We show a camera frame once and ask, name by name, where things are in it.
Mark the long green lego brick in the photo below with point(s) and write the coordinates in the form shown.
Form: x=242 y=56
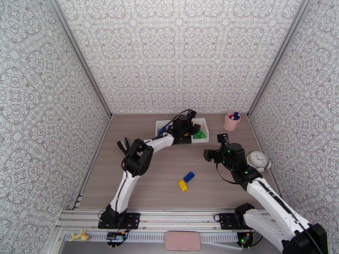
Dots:
x=200 y=135

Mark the long blue lego brick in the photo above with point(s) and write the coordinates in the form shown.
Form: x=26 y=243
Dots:
x=161 y=130
x=189 y=177

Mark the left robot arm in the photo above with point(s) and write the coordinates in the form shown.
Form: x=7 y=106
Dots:
x=137 y=158

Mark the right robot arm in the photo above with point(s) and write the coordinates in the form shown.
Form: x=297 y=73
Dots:
x=267 y=195

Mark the white plastic bin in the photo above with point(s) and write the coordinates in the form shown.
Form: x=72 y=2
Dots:
x=202 y=141
x=165 y=123

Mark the black plastic bin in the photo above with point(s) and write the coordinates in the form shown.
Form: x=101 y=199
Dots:
x=184 y=141

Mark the white round clock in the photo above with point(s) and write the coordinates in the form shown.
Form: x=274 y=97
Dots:
x=257 y=158

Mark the pink bucket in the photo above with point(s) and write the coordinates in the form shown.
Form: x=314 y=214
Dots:
x=230 y=125

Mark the curved yellow lego brick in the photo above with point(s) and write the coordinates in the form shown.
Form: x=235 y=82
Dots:
x=182 y=186

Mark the blue marker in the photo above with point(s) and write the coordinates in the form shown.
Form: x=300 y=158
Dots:
x=236 y=115

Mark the small circuit board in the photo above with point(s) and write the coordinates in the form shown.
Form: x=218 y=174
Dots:
x=115 y=237
x=245 y=238

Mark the pink rectangular pad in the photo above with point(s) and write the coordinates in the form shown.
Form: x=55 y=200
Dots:
x=182 y=241

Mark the yellow duck toy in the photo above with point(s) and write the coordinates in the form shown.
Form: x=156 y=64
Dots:
x=83 y=236

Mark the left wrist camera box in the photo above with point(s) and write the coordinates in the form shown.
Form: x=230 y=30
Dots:
x=191 y=113

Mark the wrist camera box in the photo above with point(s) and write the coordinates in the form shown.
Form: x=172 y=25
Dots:
x=222 y=138
x=191 y=113

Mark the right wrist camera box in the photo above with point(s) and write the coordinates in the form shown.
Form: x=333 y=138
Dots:
x=222 y=138

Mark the aluminium table side rail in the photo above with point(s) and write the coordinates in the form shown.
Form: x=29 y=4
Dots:
x=255 y=131
x=101 y=139

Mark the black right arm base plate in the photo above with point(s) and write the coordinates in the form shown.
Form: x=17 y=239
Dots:
x=225 y=221

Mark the aluminium front rail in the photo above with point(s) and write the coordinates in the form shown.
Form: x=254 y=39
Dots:
x=180 y=218

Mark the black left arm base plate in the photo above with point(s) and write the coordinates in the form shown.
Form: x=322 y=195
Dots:
x=133 y=220

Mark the aluminium frame post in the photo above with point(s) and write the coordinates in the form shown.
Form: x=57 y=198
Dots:
x=279 y=53
x=79 y=53

